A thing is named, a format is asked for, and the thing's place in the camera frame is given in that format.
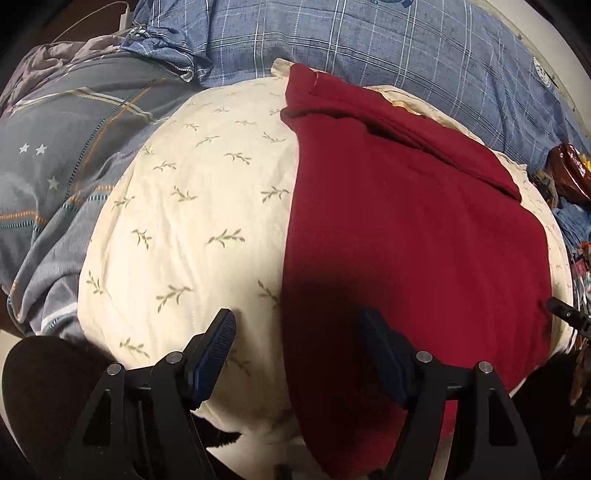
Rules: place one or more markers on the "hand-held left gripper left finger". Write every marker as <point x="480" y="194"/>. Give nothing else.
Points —
<point x="214" y="355"/>

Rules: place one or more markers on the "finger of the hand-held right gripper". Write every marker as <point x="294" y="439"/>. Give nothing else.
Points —
<point x="565" y="314"/>

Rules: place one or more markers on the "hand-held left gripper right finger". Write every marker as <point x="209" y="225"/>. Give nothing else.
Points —
<point x="381" y="355"/>

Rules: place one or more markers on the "red knit sweater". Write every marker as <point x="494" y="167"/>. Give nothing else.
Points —
<point x="415" y="230"/>

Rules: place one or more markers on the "blue denim garment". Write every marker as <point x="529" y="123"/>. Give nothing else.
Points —
<point x="575" y="226"/>

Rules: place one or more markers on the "cream leaf-print pillow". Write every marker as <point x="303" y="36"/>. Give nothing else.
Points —
<point x="194" y="221"/>

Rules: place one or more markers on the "brown glossy bag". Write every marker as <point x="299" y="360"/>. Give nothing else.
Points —
<point x="568" y="170"/>

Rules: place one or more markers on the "dark cloth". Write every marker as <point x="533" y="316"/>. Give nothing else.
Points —
<point x="41" y="392"/>

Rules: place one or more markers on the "blue plaid duvet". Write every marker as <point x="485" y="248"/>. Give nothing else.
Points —
<point x="369" y="37"/>

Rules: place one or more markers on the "grey wrinkled cloth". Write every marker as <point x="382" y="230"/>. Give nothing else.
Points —
<point x="51" y="62"/>

